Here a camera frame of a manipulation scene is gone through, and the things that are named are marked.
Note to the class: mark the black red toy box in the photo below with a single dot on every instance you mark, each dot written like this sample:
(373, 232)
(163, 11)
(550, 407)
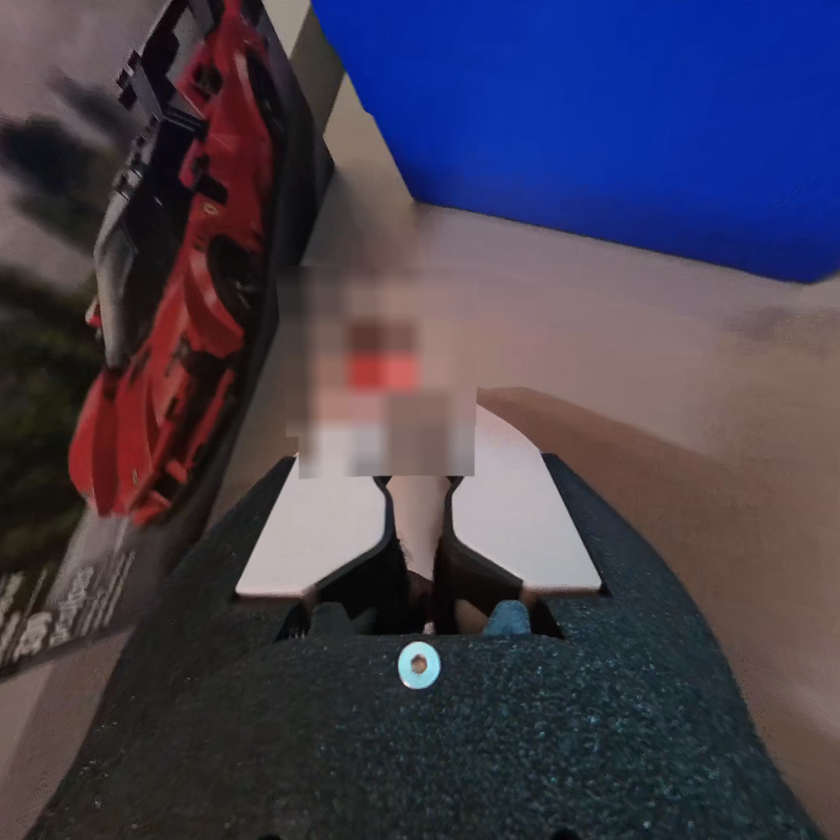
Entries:
(164, 295)

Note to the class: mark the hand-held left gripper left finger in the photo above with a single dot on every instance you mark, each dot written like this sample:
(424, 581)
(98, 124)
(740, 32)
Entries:
(315, 538)

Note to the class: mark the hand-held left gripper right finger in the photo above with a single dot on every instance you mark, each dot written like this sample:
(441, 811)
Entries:
(525, 525)

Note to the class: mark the blue storage bin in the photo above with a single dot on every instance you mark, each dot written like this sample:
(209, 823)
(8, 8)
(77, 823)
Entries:
(590, 118)

